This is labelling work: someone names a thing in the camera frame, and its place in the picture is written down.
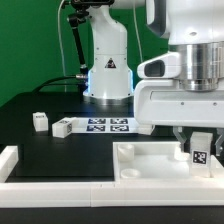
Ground white square table top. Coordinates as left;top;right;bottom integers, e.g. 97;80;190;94
113;141;224;181

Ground white hanging cable right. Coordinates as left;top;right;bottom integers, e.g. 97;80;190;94
131;4;145;66

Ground white fiducial tag sheet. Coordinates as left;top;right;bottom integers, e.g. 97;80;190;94
72;117;139;133

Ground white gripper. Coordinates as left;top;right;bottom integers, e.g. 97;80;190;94
134;52;224;156

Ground white U-shaped obstacle fence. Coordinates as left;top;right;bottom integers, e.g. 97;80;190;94
0;146;224;208

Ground white hanging cable left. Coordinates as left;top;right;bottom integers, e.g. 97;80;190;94
56;0;68;93

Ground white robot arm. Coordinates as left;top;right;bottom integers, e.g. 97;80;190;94
62;0;224;152

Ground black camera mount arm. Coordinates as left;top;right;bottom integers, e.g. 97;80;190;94
67;13;88;80

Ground white hanging cable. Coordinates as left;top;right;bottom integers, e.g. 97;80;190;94
131;4;145;66
56;0;68;93

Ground black cable at base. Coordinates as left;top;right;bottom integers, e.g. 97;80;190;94
32;75;88;93

